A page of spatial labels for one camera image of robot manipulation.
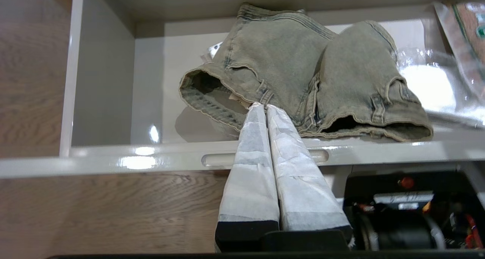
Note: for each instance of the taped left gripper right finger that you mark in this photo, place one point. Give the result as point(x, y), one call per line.
point(299, 183)

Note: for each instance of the red robot button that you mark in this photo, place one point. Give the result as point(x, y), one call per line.
point(406, 182)

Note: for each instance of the grey denim shorts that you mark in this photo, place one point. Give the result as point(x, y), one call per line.
point(303, 62)

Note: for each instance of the white robot label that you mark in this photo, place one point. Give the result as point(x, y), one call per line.
point(403, 197)

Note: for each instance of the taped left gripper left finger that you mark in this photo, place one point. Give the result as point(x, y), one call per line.
point(252, 175)

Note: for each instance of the green brown grain bag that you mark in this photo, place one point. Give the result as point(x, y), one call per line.
point(470, 35)

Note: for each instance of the white slipper in plastic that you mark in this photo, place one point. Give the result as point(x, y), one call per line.
point(432, 88)

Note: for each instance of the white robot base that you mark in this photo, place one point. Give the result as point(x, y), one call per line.
point(416, 221)

